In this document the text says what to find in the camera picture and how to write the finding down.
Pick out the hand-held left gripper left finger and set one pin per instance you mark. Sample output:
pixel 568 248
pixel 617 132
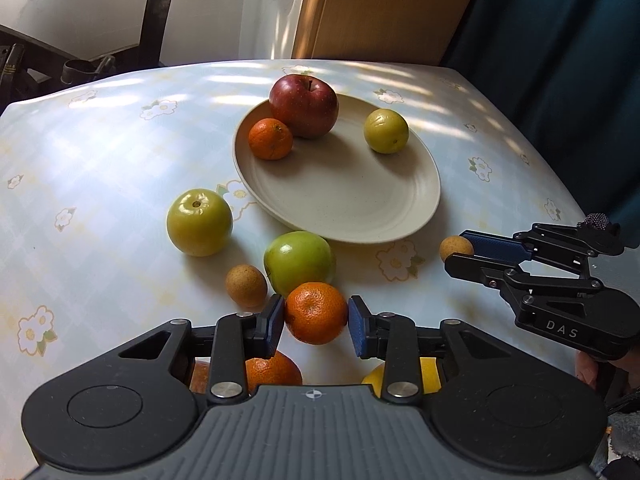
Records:
pixel 275 322

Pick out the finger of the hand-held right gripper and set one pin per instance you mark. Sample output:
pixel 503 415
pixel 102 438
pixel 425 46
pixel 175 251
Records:
pixel 472 267
pixel 492 247

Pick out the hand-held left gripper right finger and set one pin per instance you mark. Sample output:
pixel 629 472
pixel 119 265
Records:
pixel 356 327

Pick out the brown longan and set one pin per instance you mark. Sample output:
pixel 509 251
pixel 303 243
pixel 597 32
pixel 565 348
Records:
pixel 246 286
pixel 454 247

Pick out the tangerine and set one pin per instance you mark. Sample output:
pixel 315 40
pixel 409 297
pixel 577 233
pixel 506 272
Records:
pixel 272 371
pixel 270 139
pixel 316 312

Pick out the bright green apple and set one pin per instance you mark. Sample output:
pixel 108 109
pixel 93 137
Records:
pixel 299 262

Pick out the yellow lemon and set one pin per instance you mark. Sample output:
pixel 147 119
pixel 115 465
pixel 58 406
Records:
pixel 430 375

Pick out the large yellow-green apple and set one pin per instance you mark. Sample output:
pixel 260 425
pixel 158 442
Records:
pixel 200 222

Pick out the beige round plate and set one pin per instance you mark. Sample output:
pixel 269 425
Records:
pixel 340 195

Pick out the yellowish green round fruit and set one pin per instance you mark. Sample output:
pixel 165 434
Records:
pixel 385 131

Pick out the dark red apple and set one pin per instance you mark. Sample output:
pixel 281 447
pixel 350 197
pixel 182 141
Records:
pixel 302 105

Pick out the person's right hand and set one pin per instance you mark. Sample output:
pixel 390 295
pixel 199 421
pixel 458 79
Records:
pixel 584 370

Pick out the red and yellow apple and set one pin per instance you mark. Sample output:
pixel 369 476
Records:
pixel 200 377

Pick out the black dotted glove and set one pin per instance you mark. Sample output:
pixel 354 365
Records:
pixel 597 220

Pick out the grey fuzzy clothing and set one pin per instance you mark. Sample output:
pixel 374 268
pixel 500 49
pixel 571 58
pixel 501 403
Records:
pixel 625 445

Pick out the dark blue curtain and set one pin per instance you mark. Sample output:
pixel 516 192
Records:
pixel 560 60

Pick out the floral tablecloth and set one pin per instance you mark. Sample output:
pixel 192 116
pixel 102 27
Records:
pixel 100 160

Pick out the wooden board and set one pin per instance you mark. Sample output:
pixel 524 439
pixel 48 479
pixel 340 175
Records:
pixel 380 5

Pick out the black exercise bike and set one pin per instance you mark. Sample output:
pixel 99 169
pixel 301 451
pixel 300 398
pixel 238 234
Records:
pixel 155 10

